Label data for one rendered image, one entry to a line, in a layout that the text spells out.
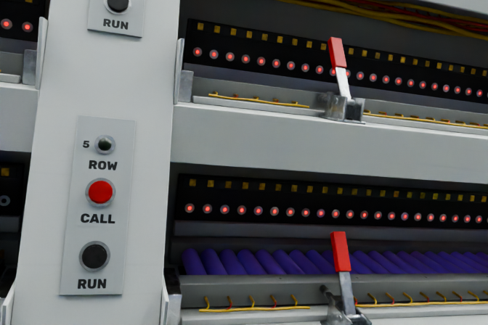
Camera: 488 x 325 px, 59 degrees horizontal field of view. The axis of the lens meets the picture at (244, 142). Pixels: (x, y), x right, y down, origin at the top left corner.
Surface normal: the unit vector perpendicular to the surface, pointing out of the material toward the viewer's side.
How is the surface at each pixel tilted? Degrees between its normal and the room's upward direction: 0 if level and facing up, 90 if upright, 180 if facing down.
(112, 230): 90
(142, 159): 90
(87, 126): 90
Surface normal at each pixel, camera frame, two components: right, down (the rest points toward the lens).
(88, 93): 0.30, -0.18
